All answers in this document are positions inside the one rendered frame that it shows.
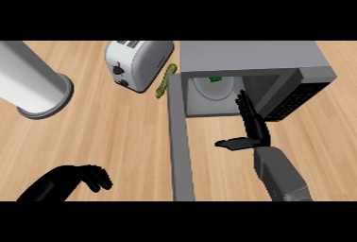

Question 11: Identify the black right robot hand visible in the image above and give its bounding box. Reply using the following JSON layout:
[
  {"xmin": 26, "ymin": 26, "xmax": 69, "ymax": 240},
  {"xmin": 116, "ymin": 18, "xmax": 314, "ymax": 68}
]
[{"xmin": 214, "ymin": 89, "xmax": 271, "ymax": 151}]

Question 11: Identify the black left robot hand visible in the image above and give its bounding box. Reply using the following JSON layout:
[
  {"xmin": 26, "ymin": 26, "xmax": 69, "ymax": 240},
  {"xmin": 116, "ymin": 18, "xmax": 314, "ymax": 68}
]
[{"xmin": 16, "ymin": 164, "xmax": 115, "ymax": 202}]

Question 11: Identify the white microwave turntable plate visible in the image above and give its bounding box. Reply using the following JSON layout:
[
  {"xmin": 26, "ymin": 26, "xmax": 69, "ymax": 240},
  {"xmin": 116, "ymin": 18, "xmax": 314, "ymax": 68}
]
[{"xmin": 191, "ymin": 76, "xmax": 236, "ymax": 102}]

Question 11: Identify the grey microwave door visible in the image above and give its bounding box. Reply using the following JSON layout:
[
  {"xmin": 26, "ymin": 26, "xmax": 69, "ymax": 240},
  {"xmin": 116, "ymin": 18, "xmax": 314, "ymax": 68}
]
[{"xmin": 165, "ymin": 73, "xmax": 196, "ymax": 202}]

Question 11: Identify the grey microwave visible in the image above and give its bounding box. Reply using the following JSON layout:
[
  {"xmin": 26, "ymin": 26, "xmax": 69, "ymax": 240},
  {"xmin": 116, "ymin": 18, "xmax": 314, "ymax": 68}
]
[{"xmin": 178, "ymin": 41, "xmax": 337, "ymax": 123}]

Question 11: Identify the white toaster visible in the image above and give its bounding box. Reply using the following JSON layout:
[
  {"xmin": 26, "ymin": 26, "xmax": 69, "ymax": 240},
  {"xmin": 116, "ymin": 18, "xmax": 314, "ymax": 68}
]
[{"xmin": 104, "ymin": 41, "xmax": 175, "ymax": 94}]

